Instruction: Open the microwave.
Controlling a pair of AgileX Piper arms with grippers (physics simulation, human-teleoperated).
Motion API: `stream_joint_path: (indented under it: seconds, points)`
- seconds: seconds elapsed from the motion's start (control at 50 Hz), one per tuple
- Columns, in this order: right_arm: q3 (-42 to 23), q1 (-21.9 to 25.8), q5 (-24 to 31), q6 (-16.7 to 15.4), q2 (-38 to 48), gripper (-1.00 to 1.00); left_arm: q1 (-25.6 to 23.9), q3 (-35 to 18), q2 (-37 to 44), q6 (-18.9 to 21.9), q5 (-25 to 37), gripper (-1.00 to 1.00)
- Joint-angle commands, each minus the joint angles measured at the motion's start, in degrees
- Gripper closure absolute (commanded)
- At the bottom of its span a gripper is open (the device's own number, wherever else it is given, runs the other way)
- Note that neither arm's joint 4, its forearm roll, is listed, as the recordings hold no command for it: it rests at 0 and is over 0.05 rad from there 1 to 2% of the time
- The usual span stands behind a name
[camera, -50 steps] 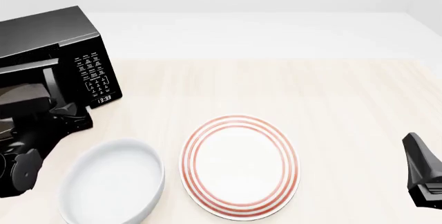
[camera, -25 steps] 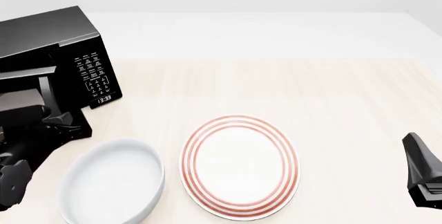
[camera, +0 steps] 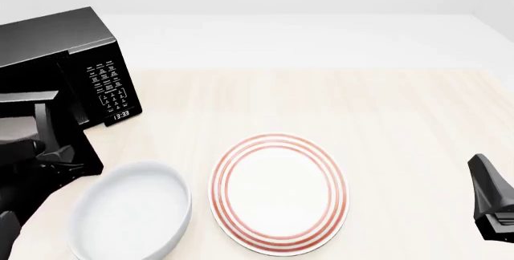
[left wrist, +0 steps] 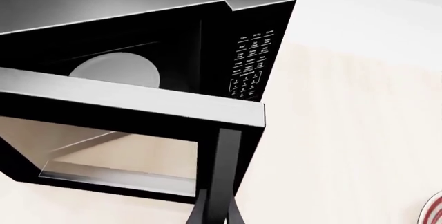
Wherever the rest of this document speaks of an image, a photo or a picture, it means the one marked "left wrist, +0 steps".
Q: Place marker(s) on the white round turntable plate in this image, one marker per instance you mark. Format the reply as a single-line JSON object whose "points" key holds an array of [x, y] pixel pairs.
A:
{"points": [[117, 69]]}

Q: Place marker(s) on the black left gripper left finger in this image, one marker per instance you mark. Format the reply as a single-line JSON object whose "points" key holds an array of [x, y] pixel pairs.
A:
{"points": [[197, 215]]}

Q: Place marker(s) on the black microwave oven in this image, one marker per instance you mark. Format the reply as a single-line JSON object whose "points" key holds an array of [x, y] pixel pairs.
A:
{"points": [[145, 3]]}

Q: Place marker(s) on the plate with red rings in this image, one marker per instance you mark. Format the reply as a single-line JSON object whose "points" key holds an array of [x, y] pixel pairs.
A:
{"points": [[433, 212]]}

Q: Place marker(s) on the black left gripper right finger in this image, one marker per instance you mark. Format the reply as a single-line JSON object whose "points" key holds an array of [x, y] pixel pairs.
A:
{"points": [[237, 215]]}

